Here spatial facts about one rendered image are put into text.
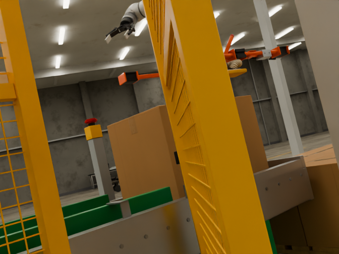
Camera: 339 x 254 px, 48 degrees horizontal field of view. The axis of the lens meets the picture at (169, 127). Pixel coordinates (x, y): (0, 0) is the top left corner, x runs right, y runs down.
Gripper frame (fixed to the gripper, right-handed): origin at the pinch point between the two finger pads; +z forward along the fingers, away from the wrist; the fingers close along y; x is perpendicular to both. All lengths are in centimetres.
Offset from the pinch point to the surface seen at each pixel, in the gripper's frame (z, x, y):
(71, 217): 129, 3, -41
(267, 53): -14, -37, -80
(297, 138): -219, -297, -49
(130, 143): 77, -15, -33
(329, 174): 54, -67, -107
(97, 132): 52, -27, 5
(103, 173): 67, -44, 3
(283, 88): -262, -240, -38
